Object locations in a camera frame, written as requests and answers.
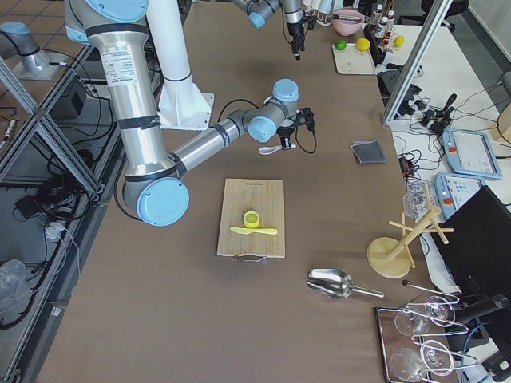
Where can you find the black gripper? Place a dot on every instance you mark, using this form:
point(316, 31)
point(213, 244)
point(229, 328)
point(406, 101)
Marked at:
point(295, 30)
point(285, 132)

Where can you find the white ceramic spoon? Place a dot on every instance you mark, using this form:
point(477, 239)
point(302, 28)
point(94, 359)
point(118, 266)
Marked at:
point(266, 151)

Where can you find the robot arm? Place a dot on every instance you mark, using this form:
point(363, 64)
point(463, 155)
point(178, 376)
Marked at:
point(141, 44)
point(259, 12)

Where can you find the pink bowl with ice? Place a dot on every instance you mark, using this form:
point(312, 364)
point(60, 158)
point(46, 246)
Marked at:
point(345, 28)

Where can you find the green lime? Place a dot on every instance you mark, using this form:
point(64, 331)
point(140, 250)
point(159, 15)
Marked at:
point(340, 45)

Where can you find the metal muddler black tip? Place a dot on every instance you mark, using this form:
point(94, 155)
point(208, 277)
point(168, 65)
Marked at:
point(348, 18)

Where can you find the beige rabbit tray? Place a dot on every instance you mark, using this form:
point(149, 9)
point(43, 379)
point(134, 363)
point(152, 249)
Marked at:
point(351, 61)

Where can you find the bamboo cutting board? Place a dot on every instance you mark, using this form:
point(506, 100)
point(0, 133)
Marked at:
point(263, 196)

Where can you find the whole yellow lemon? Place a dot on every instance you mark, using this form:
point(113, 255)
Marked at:
point(362, 44)

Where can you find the folded grey cloth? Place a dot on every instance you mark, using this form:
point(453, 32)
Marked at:
point(368, 152)

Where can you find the yellow plastic knife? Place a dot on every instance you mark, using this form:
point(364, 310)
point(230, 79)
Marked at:
point(247, 230)

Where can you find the metal scoop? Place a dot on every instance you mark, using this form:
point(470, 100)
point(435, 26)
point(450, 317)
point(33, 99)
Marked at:
point(336, 283)

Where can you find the wooden mug tree stand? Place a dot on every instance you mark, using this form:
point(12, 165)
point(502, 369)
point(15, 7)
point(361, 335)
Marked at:
point(391, 258)

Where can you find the blue teach pendant tablet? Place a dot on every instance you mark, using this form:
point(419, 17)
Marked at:
point(470, 153)

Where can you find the black monitor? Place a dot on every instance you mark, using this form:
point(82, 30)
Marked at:
point(478, 253)

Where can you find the wine glass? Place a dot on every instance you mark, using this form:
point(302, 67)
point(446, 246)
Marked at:
point(415, 318)
point(415, 365)

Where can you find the black glass tray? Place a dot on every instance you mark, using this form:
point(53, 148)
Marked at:
point(391, 341)

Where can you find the copper wire bottle rack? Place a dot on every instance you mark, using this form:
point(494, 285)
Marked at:
point(382, 28)

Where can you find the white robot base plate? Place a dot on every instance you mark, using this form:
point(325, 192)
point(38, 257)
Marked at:
point(184, 107)

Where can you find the aluminium frame post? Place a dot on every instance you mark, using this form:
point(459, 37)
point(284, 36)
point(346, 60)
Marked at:
point(433, 21)

